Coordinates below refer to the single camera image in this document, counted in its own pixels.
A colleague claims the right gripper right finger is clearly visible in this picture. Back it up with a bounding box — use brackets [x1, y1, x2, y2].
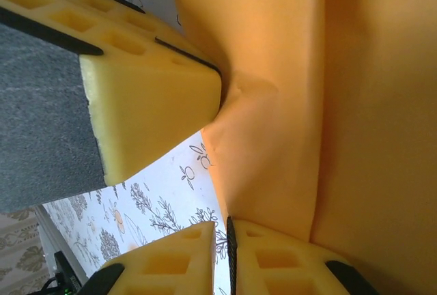
[226, 216, 380, 295]

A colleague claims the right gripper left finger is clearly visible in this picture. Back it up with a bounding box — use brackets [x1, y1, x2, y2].
[81, 221, 216, 295]

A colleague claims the orange paper sheet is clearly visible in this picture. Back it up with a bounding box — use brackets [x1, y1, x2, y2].
[165, 0, 437, 295]

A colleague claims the long aluminium frame rail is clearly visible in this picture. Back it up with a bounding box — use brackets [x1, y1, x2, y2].
[33, 204, 90, 282]

